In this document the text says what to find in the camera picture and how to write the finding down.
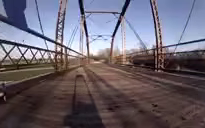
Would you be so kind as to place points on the dark row of trees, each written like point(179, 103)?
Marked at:
point(190, 63)

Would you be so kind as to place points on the green grass field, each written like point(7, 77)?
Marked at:
point(20, 75)

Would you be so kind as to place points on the weathered wooden bridge deck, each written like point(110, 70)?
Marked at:
point(130, 100)

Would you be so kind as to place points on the distant bare trees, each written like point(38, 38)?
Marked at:
point(105, 53)

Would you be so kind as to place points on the steel lattice bridge railing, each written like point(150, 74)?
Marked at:
point(23, 54)
point(176, 53)

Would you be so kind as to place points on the rusty steel bridge truss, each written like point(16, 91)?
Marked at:
point(59, 33)

